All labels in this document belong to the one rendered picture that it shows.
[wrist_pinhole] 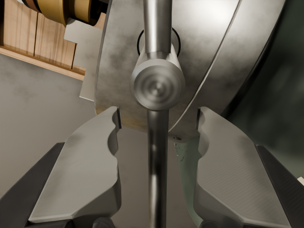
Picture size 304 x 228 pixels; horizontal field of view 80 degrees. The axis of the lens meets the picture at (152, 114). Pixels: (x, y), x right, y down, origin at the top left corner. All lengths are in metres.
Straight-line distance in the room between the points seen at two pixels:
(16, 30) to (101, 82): 0.45
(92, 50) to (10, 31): 0.35
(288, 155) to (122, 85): 0.17
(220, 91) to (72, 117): 1.55
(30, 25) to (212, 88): 0.50
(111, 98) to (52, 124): 1.60
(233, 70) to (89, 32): 0.21
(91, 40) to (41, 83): 1.39
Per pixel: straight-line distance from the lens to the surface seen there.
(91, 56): 0.29
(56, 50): 0.56
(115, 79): 0.17
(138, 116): 0.20
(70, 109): 1.64
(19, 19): 0.60
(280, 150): 0.21
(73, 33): 0.30
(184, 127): 0.20
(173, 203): 2.16
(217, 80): 0.17
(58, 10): 0.30
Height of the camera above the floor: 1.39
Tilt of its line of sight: 66 degrees down
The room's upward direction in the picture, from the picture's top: 180 degrees counter-clockwise
